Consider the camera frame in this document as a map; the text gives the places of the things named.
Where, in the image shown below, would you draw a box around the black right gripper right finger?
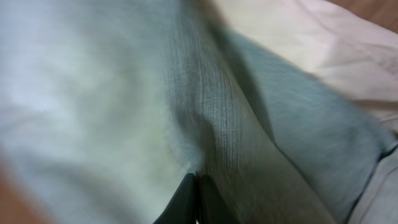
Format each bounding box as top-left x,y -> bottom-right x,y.
198,175 -> 239,224

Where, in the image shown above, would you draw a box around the light blue t-shirt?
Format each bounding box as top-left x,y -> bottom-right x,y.
348,150 -> 398,224

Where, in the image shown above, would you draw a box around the beige shorts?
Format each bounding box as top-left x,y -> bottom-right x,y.
214,0 -> 397,130

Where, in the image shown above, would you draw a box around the light blue denim shorts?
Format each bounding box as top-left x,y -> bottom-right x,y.
1,1 -> 397,223

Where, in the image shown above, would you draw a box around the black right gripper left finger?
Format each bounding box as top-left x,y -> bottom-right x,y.
154,173 -> 197,224

